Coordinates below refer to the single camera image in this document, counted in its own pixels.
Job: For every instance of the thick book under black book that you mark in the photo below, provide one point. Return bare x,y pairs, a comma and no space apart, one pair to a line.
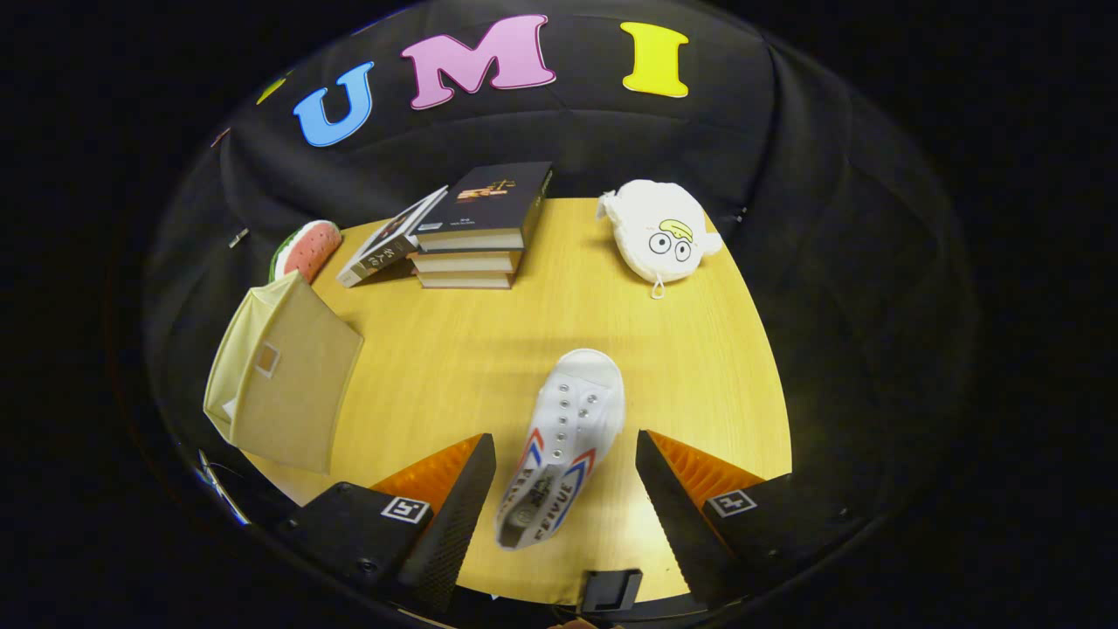
467,261
467,280

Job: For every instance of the white striped canvas shoe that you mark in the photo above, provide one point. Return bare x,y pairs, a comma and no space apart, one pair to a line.
576,402

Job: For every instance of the beige fabric storage box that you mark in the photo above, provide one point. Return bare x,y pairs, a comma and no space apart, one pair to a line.
297,411

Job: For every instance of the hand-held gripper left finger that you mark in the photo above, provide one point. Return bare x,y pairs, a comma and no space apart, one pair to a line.
458,515

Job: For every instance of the white plush pouch with face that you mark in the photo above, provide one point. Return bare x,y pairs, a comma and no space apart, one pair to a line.
655,231

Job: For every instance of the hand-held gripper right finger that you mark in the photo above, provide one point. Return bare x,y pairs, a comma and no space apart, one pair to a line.
672,515

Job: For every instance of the white portrait cover book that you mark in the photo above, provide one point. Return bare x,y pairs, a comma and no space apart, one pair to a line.
384,249

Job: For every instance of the black cover book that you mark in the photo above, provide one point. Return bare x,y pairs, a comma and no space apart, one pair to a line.
493,201

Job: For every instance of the watermelon slice plush toy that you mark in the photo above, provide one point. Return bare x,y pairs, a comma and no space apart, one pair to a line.
310,249

